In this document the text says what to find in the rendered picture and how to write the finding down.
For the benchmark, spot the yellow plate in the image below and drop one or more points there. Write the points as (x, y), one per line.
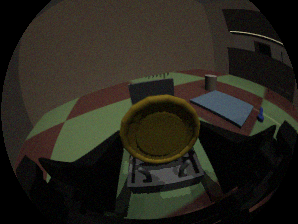
(159, 129)

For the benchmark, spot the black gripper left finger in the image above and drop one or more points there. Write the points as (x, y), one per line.
(94, 174)

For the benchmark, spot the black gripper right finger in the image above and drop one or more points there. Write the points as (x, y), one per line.
(229, 153)

